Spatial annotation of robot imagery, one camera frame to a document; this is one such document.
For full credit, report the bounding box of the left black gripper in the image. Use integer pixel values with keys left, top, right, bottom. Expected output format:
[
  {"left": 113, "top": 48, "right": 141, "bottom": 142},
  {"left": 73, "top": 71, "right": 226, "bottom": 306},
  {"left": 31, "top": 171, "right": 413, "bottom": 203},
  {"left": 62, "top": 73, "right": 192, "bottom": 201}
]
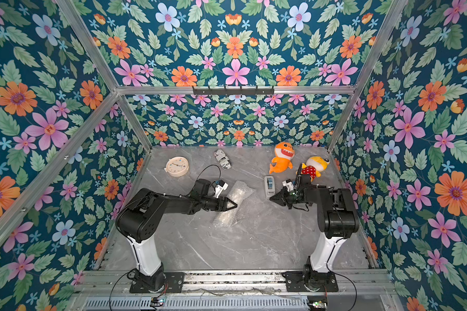
[{"left": 200, "top": 197, "right": 237, "bottom": 213}]

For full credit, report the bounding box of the clear bubble wrap sheet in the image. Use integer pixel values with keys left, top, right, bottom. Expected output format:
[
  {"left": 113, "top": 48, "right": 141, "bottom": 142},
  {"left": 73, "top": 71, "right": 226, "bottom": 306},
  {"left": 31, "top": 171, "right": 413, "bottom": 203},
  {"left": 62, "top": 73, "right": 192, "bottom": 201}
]
[{"left": 213, "top": 181, "right": 254, "bottom": 228}]

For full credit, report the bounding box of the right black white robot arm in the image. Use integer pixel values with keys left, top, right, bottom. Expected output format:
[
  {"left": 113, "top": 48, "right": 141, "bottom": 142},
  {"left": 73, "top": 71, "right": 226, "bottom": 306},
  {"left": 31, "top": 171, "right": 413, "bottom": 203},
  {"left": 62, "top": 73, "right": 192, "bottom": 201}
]
[{"left": 270, "top": 185, "right": 359, "bottom": 292}]

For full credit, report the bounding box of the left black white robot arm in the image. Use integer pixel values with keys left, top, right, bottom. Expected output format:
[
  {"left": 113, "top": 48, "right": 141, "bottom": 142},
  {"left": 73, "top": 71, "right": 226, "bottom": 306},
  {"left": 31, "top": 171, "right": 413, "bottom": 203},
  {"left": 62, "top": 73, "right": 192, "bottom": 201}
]
[{"left": 116, "top": 179, "right": 237, "bottom": 294}]

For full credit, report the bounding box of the white grey remote device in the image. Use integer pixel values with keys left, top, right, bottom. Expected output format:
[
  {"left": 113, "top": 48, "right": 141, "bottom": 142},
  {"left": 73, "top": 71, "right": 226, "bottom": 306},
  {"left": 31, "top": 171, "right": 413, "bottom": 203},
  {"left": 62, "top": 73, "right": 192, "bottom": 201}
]
[{"left": 264, "top": 176, "right": 276, "bottom": 199}]

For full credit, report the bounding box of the silver toy car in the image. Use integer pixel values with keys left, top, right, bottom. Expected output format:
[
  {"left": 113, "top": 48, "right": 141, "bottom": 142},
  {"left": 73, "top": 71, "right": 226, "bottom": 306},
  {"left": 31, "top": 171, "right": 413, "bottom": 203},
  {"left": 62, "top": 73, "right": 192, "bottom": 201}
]
[{"left": 214, "top": 149, "right": 232, "bottom": 170}]

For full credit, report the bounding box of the orange shark plush toy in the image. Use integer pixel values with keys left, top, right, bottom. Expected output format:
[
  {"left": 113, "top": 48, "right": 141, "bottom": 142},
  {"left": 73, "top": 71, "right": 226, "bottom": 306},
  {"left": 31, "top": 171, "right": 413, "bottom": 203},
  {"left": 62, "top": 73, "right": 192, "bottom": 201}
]
[{"left": 269, "top": 142, "right": 295, "bottom": 174}]

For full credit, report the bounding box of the yellow shark plush toy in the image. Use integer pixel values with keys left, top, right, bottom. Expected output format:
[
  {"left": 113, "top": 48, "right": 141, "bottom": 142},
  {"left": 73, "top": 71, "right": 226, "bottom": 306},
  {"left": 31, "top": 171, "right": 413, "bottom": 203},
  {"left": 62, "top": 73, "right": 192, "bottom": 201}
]
[{"left": 301, "top": 156, "right": 329, "bottom": 181}]

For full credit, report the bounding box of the pink round alarm clock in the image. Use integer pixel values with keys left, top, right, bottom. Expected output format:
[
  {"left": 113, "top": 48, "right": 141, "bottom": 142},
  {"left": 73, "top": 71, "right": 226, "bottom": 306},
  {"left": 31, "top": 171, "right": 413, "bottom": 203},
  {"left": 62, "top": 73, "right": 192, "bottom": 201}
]
[{"left": 164, "top": 156, "right": 190, "bottom": 178}]

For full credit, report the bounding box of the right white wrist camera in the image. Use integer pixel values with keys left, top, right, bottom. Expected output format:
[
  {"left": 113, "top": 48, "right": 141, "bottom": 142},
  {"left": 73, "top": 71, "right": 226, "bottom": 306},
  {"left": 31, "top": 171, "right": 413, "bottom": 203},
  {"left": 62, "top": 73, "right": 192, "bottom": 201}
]
[{"left": 282, "top": 179, "right": 294, "bottom": 192}]

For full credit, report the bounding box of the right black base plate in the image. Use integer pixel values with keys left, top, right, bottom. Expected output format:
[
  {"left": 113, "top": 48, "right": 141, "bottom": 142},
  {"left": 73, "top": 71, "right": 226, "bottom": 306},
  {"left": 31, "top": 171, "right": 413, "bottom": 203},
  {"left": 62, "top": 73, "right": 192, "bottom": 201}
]
[{"left": 282, "top": 270, "right": 339, "bottom": 293}]

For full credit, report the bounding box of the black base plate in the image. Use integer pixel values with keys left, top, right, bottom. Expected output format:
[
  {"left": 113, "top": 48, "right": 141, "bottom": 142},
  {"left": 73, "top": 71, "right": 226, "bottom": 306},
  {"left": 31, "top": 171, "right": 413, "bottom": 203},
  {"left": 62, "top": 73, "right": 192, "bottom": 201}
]
[
  {"left": 282, "top": 270, "right": 339, "bottom": 293},
  {"left": 129, "top": 272, "right": 185, "bottom": 294}
]

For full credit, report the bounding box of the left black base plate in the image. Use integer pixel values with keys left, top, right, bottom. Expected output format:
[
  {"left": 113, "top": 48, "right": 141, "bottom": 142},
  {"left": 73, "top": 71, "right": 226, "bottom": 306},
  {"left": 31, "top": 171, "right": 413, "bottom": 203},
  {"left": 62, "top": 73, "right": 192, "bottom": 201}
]
[{"left": 129, "top": 272, "right": 185, "bottom": 294}]

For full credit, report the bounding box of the white slotted cable duct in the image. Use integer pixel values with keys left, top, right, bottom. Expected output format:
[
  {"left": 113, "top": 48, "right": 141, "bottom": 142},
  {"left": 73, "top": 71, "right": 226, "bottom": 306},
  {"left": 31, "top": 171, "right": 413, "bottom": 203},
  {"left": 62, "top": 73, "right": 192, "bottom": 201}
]
[{"left": 82, "top": 296, "right": 309, "bottom": 310}]

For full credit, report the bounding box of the black hook rail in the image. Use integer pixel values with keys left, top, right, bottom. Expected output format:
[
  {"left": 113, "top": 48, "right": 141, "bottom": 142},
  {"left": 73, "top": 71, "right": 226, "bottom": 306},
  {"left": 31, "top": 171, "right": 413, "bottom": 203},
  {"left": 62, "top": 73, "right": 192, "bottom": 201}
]
[{"left": 192, "top": 86, "right": 275, "bottom": 96}]

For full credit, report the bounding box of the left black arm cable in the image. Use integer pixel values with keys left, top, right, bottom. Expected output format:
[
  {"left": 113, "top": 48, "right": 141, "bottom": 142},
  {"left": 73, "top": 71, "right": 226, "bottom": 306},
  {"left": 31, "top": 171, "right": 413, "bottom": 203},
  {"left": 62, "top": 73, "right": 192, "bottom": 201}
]
[{"left": 108, "top": 267, "right": 137, "bottom": 311}]

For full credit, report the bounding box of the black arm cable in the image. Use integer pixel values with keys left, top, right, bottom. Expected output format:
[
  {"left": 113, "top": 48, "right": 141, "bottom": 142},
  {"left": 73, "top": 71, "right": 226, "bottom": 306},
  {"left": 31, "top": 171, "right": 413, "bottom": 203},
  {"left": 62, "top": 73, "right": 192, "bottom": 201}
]
[
  {"left": 108, "top": 267, "right": 137, "bottom": 311},
  {"left": 330, "top": 267, "right": 358, "bottom": 311}
]

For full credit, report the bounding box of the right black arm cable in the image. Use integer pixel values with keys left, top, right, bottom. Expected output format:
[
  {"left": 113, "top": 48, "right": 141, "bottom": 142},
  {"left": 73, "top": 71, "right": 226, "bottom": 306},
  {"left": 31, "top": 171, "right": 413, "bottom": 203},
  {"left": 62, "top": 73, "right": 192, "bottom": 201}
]
[{"left": 330, "top": 267, "right": 358, "bottom": 311}]

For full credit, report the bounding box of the aluminium front rail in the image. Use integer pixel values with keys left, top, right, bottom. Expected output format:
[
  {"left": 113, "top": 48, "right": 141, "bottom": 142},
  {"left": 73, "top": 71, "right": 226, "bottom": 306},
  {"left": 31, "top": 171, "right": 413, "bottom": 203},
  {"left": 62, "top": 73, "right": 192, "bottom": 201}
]
[{"left": 74, "top": 269, "right": 396, "bottom": 295}]

